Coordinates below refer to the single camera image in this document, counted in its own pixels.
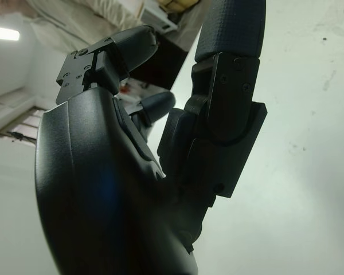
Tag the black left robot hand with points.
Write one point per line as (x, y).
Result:
(109, 186)

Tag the ceiling light panel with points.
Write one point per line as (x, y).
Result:
(3, 33)

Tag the white vented appliance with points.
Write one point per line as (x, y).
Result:
(157, 18)

